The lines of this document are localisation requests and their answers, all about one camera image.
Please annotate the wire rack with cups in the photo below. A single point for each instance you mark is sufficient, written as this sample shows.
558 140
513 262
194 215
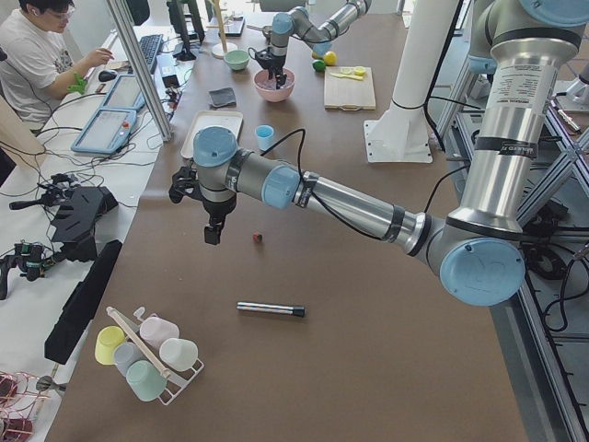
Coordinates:
157 364

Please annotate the steel muddler black tip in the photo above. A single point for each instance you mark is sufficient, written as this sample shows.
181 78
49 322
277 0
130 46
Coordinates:
296 311

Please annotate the green lime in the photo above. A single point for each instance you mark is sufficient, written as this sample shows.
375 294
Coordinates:
319 66

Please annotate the light blue plastic cup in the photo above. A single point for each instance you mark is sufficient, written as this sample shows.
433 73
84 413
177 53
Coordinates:
265 137

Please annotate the bamboo cutting board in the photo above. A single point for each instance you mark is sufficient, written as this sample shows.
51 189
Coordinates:
346 94

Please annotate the pink bowl of ice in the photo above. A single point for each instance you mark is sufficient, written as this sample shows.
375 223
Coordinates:
267 88

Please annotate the yellow lemon near board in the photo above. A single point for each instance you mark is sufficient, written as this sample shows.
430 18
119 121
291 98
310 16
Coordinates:
330 58

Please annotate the blue teach pendant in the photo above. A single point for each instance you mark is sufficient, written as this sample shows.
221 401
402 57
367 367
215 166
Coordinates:
106 132
125 93

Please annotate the cream rabbit tray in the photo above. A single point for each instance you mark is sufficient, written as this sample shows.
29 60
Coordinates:
211 122

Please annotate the seated person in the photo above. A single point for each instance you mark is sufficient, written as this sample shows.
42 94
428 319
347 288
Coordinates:
39 70

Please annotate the wooden cup tree stand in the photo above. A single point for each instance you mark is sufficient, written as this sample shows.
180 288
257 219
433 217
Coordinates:
224 46

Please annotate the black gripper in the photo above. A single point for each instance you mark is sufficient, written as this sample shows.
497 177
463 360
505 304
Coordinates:
214 213
275 63

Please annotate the mint green bowl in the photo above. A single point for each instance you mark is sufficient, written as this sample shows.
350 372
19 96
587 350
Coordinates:
237 60

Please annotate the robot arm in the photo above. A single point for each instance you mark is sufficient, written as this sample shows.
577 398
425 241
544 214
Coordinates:
473 249
297 24

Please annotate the yellow plastic knife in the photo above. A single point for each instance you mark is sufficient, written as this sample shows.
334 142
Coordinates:
347 76

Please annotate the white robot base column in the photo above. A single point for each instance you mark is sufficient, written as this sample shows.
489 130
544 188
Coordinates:
401 133

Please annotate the grey folded cloth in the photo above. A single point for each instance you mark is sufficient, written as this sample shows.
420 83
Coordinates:
222 97

